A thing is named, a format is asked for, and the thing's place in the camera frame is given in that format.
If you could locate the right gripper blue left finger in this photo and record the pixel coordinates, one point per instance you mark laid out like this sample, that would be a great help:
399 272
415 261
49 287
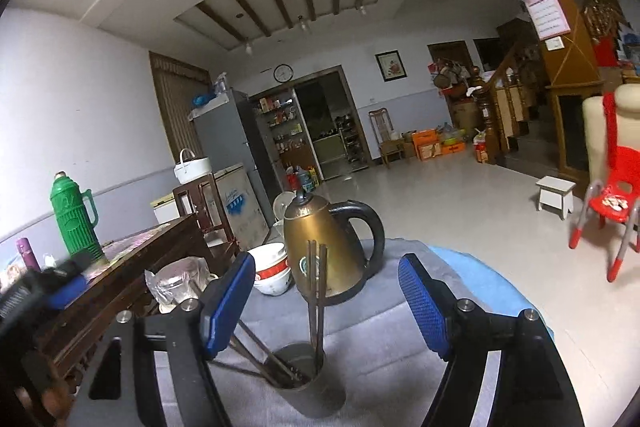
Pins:
223 302

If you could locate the grey metal utensil cup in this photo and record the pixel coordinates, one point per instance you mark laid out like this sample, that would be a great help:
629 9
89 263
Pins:
321 393

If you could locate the orange boxes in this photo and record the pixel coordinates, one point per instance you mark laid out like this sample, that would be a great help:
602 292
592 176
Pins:
429 144

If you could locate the white bowl with plastic bag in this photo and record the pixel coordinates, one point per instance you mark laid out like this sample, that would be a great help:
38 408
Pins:
184 279

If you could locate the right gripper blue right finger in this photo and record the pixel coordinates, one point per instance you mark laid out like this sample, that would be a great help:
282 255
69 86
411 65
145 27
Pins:
431 303

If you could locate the blue round table cover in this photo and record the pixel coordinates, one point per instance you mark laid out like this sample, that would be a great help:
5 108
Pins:
499 294

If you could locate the framed wall picture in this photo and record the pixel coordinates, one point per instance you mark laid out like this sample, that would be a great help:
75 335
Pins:
391 66

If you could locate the person's left hand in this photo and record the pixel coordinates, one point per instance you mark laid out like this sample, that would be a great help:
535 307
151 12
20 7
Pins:
43 394

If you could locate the wooden chair near table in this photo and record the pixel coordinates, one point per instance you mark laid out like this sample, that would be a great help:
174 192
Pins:
201 198

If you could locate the grey table cloth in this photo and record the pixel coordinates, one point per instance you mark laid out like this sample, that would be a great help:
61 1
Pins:
375 347

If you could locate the white small stool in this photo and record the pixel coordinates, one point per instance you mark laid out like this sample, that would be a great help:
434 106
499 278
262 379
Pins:
556 194

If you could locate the dark wooden chopstick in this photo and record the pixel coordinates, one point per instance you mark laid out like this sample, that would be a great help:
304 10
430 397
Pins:
321 277

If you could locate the purple bottle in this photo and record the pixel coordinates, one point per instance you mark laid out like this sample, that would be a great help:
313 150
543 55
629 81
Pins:
25 249

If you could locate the round wall clock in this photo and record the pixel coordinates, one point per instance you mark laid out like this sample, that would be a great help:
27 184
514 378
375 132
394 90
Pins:
283 73

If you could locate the red white stacked bowls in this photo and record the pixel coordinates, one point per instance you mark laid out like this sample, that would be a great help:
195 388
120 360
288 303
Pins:
273 275

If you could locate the grey refrigerator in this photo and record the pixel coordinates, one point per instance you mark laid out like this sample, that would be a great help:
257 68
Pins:
231 131

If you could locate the gold electric kettle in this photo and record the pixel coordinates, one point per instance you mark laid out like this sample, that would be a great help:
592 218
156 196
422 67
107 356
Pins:
312 218

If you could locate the white chest freezer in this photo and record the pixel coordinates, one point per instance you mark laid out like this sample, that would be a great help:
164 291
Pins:
245 215

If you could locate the white pot with handle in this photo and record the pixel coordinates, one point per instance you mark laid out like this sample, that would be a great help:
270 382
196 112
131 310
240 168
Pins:
190 168

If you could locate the red child chair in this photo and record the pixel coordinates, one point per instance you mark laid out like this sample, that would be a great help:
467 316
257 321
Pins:
616 198

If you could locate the green thermos flask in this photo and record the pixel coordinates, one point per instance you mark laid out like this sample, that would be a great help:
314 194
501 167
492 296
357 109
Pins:
76 216

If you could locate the wooden chair far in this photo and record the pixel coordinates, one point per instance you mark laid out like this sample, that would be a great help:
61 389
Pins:
389 142

